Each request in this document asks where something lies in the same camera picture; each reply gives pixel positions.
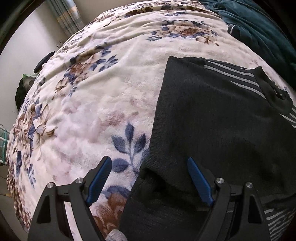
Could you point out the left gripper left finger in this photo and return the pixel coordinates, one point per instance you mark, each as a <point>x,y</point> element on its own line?
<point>50,219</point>

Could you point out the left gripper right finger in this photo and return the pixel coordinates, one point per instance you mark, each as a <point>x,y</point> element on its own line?
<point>235,212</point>

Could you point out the black striped knit sweater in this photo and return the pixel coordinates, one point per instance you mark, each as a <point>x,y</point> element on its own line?
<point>236,123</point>

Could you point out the floral plush bed blanket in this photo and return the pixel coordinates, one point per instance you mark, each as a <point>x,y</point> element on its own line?
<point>97,96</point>

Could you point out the black and yellow object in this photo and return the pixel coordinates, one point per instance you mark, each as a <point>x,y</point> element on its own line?
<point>38,67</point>

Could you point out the teal velvet garment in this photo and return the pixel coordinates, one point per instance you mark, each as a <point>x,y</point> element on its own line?
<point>250,24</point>

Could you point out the striped window curtain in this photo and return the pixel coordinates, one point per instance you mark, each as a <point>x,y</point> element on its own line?
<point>67,15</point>

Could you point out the green wire rack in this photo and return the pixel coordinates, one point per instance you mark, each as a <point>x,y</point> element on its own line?
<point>4,137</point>

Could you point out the dark bag with green frame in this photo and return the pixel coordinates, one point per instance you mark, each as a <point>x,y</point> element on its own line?
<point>24,86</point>

